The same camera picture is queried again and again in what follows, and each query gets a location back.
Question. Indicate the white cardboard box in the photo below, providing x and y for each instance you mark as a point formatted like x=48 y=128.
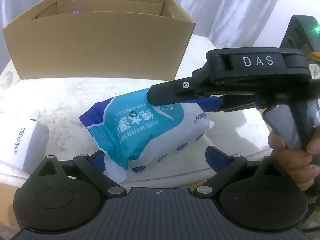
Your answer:
x=23 y=143

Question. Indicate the brown cardboard box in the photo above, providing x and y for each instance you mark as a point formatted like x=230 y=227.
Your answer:
x=140 y=39

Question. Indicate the purple lid air freshener jar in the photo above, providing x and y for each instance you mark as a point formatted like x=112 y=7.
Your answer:
x=78 y=11

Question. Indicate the person right hand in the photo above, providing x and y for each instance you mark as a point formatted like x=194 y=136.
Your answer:
x=297 y=163

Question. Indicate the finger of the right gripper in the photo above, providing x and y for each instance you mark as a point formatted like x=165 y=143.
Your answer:
x=209 y=104
x=176 y=91

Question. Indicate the blue white wet wipes pack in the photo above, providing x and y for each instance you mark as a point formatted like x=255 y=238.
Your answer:
x=133 y=134

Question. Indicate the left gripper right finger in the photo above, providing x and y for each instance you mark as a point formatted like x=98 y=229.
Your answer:
x=226 y=167

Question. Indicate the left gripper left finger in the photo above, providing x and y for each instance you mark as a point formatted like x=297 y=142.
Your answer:
x=92 y=168

